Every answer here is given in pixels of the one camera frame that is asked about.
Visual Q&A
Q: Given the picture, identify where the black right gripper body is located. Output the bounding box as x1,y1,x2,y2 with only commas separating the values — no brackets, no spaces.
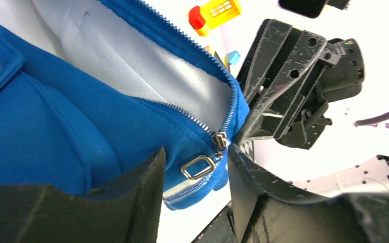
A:
277,38,365,150

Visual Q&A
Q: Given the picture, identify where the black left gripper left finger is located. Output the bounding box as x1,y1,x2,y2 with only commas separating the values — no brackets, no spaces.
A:
0,148,166,242

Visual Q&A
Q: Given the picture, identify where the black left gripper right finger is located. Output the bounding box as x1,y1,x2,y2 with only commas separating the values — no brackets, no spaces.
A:
228,145,389,242

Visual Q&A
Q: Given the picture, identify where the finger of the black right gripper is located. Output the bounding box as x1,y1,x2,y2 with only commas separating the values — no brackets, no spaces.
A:
236,30,327,145
237,19,293,104

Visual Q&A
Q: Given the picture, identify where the blue zip jacket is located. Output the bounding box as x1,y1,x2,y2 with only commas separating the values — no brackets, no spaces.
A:
0,1,249,210

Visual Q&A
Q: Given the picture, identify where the yellow red toy block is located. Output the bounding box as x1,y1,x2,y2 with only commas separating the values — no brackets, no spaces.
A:
188,0,242,37

